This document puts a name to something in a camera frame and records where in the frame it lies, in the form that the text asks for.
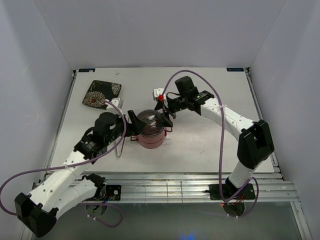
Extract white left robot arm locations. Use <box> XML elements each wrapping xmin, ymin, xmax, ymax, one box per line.
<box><xmin>14</xmin><ymin>110</ymin><xmax>146</xmax><ymax>238</ymax></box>

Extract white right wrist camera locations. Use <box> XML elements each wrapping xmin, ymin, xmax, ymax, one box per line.
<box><xmin>152</xmin><ymin>88</ymin><xmax>167</xmax><ymax>102</ymax></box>

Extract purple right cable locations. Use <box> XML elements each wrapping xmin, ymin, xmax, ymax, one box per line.
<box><xmin>164</xmin><ymin>69</ymin><xmax>259</xmax><ymax>219</ymax></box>

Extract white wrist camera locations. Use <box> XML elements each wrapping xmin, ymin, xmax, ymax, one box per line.
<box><xmin>152</xmin><ymin>88</ymin><xmax>167</xmax><ymax>102</ymax></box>
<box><xmin>104</xmin><ymin>97</ymin><xmax>124</xmax><ymax>110</ymax></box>

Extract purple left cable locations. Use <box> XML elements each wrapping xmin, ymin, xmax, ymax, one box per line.
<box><xmin>0</xmin><ymin>99</ymin><xmax>128</xmax><ymax>228</ymax></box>

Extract pink steel-lined bowl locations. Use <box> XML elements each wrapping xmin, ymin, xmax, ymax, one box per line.
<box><xmin>130</xmin><ymin>127</ymin><xmax>173</xmax><ymax>149</ymax></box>
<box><xmin>130</xmin><ymin>135</ymin><xmax>165</xmax><ymax>149</ymax></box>

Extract stainless steel tongs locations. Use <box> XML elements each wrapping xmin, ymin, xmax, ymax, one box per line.
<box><xmin>115</xmin><ymin>139</ymin><xmax>125</xmax><ymax>158</ymax></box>

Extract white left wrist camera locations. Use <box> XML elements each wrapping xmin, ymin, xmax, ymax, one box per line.
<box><xmin>104</xmin><ymin>97</ymin><xmax>124</xmax><ymax>110</ymax></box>

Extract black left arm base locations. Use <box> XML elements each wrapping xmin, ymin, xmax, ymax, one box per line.
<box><xmin>93</xmin><ymin>184</ymin><xmax>122</xmax><ymax>202</ymax></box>

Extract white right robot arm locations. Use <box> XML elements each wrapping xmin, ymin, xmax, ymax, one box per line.
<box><xmin>152</xmin><ymin>76</ymin><xmax>275</xmax><ymax>199</ymax></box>

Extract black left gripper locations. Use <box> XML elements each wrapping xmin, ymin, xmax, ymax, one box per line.
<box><xmin>105</xmin><ymin>109</ymin><xmax>146</xmax><ymax>145</ymax></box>

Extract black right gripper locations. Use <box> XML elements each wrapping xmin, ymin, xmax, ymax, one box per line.
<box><xmin>154</xmin><ymin>95</ymin><xmax>187</xmax><ymax>128</ymax></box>

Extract purple cable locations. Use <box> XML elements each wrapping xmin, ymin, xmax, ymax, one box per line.
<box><xmin>164</xmin><ymin>69</ymin><xmax>259</xmax><ymax>219</ymax></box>
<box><xmin>0</xmin><ymin>99</ymin><xmax>128</xmax><ymax>228</ymax></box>

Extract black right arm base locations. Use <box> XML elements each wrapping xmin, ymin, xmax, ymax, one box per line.
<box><xmin>204</xmin><ymin>183</ymin><xmax>256</xmax><ymax>200</ymax></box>

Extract black patterned square plate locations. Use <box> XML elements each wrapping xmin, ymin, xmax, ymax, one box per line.
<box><xmin>82</xmin><ymin>80</ymin><xmax>122</xmax><ymax>109</ymax></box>

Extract grey lid with handle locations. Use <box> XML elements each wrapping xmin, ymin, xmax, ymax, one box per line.
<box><xmin>137</xmin><ymin>109</ymin><xmax>164</xmax><ymax>136</ymax></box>

